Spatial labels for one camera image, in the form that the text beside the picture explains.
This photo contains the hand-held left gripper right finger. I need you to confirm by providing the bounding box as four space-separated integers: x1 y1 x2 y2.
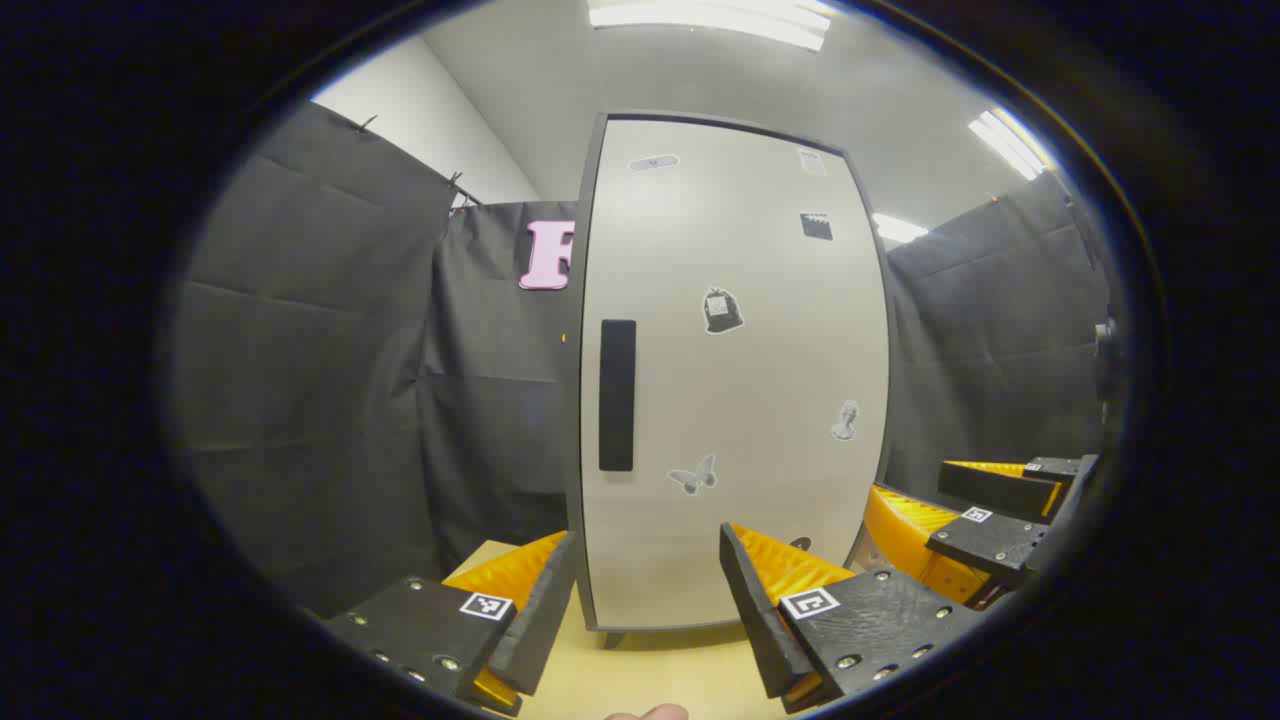
719 521 987 714

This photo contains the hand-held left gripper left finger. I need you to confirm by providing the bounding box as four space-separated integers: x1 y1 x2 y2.
325 530 582 718

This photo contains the grey cabinet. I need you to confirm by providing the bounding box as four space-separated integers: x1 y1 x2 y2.
562 109 898 651

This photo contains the black door handle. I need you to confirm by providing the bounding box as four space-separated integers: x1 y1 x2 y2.
598 318 639 474

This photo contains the white cabinet door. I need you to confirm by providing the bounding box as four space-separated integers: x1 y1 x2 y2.
578 117 892 632

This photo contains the long ceiling light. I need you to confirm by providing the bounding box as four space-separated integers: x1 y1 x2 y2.
871 211 930 245
588 0 833 53
966 107 1053 183

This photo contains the black backdrop cloth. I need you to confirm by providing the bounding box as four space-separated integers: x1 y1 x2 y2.
170 100 1117 621

